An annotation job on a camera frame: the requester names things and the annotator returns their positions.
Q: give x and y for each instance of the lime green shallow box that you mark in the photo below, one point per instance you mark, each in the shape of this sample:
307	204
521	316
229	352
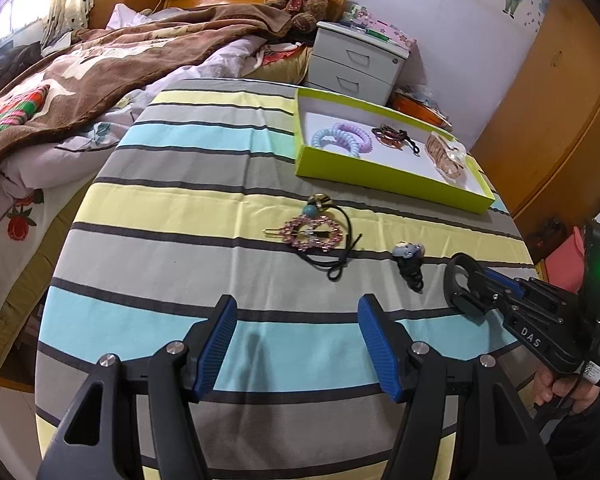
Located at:
380	185

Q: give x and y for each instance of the window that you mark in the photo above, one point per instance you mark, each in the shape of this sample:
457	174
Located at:
10	25

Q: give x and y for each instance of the grey two-drawer nightstand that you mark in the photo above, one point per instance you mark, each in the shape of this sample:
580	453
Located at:
360	62

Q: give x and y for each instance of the orange storage bin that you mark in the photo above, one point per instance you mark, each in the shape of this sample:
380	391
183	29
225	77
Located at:
417	107

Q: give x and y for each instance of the person's right hand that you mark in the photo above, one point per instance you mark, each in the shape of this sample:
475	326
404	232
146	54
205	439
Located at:
562	390

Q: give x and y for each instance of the pink floral box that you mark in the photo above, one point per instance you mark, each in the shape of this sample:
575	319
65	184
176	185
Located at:
385	27

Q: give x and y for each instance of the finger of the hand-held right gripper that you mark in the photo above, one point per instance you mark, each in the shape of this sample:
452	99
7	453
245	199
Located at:
505	285
487	300

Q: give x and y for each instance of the white floral quilt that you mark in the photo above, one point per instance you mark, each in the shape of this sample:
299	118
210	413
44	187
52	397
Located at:
30	220

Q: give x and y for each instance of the pink plastic bin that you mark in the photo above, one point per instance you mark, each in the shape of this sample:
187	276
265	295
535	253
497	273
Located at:
562	255

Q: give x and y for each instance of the pink rhinestone hair clip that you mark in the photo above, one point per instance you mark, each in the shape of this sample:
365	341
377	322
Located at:
292	225

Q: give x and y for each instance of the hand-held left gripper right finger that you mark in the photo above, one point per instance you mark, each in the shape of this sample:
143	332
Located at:
380	345

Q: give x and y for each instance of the large wooden wardrobe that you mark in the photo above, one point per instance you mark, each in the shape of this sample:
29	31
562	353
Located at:
560	110

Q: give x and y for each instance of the person's right forearm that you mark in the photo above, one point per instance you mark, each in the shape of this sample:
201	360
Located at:
590	440

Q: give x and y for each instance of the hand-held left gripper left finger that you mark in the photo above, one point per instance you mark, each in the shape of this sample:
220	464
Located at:
215	345

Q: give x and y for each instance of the striped bed sheet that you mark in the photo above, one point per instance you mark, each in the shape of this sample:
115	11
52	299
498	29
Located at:
190	240

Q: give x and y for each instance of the clear acrylic hair claw clip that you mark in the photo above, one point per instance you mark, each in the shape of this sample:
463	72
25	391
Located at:
445	160

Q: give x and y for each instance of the brown fleece blanket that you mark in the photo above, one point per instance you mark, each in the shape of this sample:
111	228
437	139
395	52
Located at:
105	70

